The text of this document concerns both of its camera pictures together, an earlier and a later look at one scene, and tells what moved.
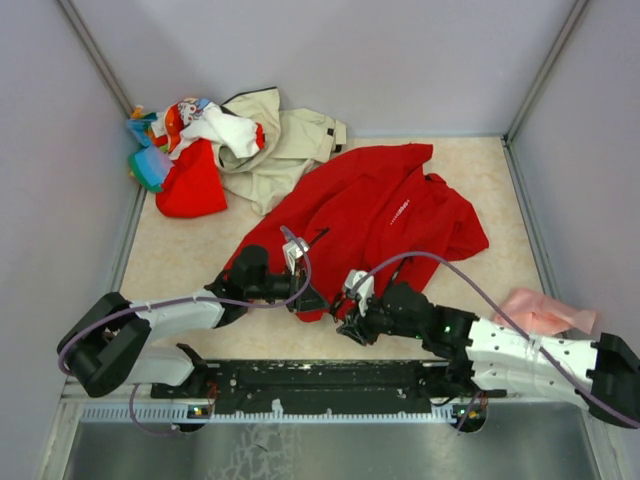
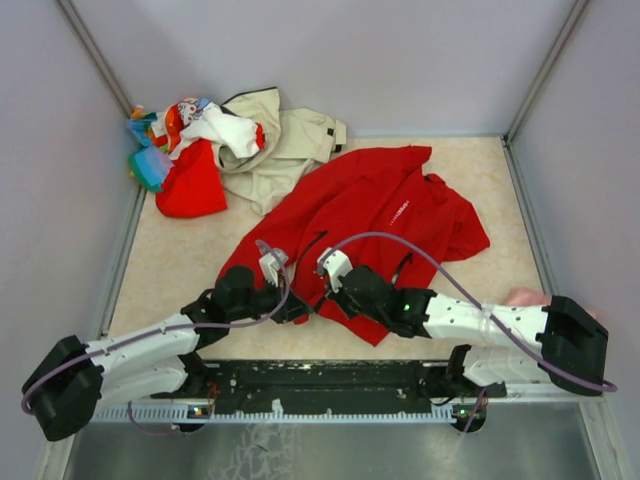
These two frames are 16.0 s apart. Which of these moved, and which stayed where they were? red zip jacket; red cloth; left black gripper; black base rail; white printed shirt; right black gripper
Moved: right black gripper; left black gripper
Stayed: white printed shirt; red zip jacket; black base rail; red cloth
